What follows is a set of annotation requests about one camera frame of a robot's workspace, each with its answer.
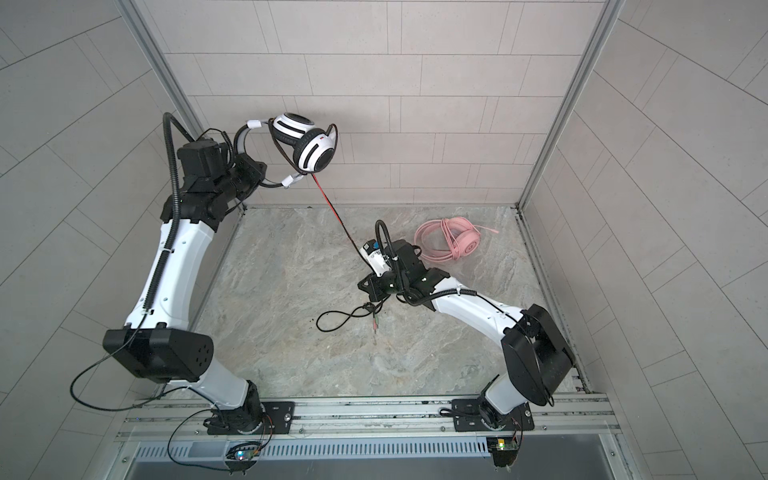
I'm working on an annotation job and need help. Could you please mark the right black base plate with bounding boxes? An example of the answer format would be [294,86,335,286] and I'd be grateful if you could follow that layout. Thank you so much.
[447,398,535,432]

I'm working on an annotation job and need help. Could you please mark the pink headphones with cable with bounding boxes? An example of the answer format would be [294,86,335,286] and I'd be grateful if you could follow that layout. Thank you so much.
[414,217,498,263]

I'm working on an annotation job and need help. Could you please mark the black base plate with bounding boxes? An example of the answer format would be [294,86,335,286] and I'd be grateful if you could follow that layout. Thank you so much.
[203,401,296,435]
[447,398,535,432]

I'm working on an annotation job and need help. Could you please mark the white black headphones with cable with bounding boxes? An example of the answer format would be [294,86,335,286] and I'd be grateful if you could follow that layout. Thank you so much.
[232,112,391,333]

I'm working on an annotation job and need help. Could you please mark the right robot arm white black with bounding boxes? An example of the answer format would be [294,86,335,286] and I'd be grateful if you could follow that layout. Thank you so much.
[358,220,575,429]

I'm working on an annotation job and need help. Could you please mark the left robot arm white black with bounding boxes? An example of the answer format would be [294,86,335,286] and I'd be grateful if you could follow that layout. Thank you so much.
[102,113,267,435]

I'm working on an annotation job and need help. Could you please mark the right circuit board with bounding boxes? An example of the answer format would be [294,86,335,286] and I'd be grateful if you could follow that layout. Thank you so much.
[486,437,521,468]

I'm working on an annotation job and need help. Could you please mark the circuit board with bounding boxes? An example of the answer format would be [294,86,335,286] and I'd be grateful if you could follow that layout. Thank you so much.
[224,441,262,475]
[486,437,521,468]

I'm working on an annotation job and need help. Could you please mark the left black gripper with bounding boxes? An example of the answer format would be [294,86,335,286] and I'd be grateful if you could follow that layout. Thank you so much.
[208,154,266,207]

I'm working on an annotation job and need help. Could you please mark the aluminium mounting rail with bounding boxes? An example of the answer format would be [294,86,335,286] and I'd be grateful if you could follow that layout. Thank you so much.
[116,392,622,442]

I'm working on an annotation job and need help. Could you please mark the left circuit board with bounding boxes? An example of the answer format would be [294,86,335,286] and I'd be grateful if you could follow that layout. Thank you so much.
[224,441,262,475]

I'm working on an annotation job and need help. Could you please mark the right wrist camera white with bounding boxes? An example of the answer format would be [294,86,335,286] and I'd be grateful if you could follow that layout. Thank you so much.
[359,240,391,277]

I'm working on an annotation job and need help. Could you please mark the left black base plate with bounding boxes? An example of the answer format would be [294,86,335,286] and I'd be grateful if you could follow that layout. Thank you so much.
[203,401,296,435]

